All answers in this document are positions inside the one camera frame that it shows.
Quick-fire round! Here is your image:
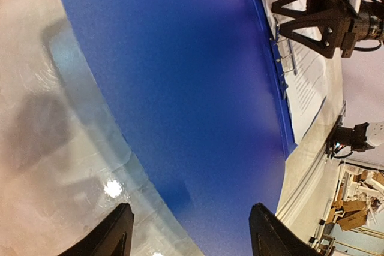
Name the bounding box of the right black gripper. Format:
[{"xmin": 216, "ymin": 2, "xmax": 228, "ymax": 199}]
[{"xmin": 271, "ymin": 0, "xmax": 359, "ymax": 59}]

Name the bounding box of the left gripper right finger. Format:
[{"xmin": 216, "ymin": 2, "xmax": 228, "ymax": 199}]
[{"xmin": 249, "ymin": 203, "xmax": 320, "ymax": 256}]

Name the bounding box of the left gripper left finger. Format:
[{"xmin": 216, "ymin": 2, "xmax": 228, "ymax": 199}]
[{"xmin": 60, "ymin": 203, "xmax": 134, "ymax": 256}]

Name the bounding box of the printed paper sheet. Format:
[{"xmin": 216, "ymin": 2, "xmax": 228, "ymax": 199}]
[{"xmin": 262, "ymin": 0, "xmax": 328, "ymax": 144}]

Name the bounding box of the blue file folder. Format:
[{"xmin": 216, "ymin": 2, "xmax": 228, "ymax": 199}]
[{"xmin": 62, "ymin": 0, "xmax": 296, "ymax": 255}]

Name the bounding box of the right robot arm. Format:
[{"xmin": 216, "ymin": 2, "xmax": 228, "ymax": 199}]
[{"xmin": 271, "ymin": 0, "xmax": 383, "ymax": 58}]

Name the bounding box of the metal folder clip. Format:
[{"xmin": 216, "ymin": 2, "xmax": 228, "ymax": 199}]
[{"xmin": 269, "ymin": 14, "xmax": 298, "ymax": 92}]

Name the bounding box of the cardboard boxes pile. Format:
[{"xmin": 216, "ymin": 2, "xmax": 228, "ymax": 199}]
[{"xmin": 326, "ymin": 165, "xmax": 383, "ymax": 231}]

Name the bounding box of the white background equipment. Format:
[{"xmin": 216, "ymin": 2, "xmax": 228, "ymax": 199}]
[{"xmin": 308, "ymin": 161, "xmax": 384, "ymax": 256}]

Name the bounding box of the aluminium front rail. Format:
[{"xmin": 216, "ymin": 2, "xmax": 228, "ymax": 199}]
[{"xmin": 275, "ymin": 101, "xmax": 346, "ymax": 229}]

